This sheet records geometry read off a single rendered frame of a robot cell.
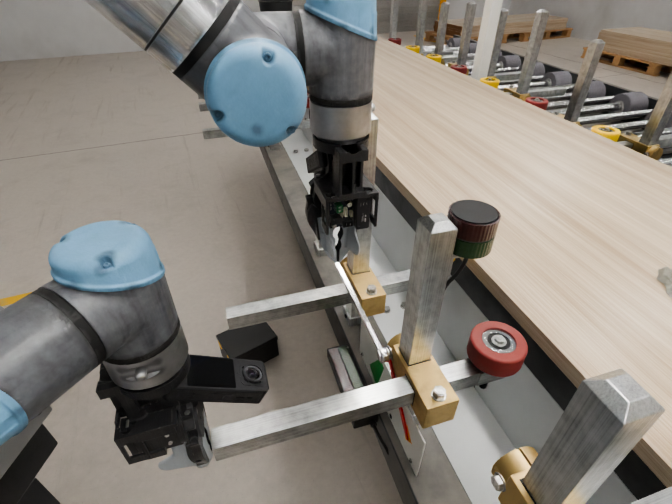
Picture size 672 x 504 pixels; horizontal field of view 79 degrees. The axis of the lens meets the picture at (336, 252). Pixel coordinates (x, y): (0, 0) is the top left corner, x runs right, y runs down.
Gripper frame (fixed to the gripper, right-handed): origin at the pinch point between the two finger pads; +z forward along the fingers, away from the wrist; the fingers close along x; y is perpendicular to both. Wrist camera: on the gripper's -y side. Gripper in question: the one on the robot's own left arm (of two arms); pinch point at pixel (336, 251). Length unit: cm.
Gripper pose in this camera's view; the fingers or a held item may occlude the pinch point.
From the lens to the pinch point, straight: 64.5
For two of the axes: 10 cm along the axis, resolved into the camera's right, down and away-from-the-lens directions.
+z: 0.0, 8.0, 6.0
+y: 3.0, 5.7, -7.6
